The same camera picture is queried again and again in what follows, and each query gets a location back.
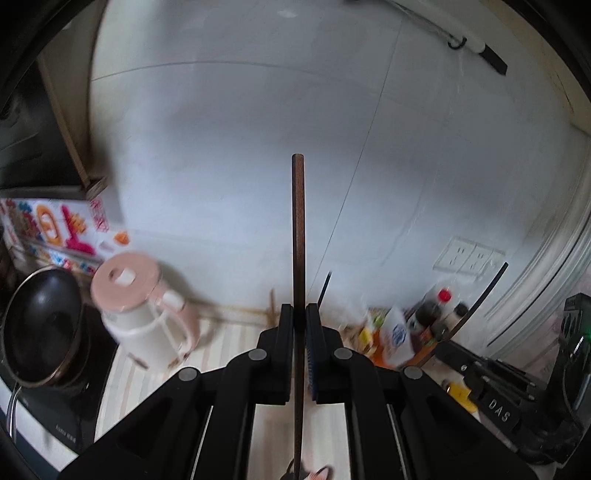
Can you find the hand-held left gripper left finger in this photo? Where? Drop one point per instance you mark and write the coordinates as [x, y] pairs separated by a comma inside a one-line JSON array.
[[287, 341]]

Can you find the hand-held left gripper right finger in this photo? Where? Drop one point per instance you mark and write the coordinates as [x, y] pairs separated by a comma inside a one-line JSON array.
[[312, 364]]

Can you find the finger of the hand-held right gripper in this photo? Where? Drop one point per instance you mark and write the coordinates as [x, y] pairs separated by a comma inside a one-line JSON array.
[[466, 360], [494, 385]]

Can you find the dark wooden chopstick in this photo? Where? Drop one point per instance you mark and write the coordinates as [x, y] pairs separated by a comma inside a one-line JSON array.
[[298, 230], [325, 288], [485, 295]]

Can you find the yellow flat device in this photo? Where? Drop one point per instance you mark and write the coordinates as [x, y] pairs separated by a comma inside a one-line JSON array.
[[461, 394]]

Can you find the soy sauce bottle red cap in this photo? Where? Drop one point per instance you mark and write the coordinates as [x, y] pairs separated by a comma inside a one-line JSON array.
[[429, 318]]

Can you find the yellow box with green top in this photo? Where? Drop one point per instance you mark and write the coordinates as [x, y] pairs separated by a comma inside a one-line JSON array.
[[365, 334]]

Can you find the striped cat print tablecloth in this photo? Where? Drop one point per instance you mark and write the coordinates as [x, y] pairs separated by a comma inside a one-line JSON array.
[[221, 344]]

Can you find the orange and white pouch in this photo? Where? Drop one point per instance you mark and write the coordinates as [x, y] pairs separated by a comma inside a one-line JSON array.
[[397, 337]]

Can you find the pink and white electric kettle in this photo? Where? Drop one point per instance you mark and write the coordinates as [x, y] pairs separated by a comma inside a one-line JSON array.
[[138, 314]]

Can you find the black induction cooktop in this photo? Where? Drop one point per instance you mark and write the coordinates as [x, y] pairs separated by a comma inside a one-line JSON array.
[[55, 415]]

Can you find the black wok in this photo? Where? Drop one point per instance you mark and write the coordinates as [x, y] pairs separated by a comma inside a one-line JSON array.
[[41, 323]]

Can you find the colourful patterned box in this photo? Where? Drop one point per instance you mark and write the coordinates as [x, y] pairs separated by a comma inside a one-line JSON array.
[[55, 226]]

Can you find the black range hood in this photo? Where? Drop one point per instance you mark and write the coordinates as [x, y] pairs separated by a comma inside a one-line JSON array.
[[32, 138]]

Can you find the white wall socket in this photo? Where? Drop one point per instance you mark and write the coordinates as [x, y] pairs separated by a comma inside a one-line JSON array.
[[480, 259], [454, 253]]

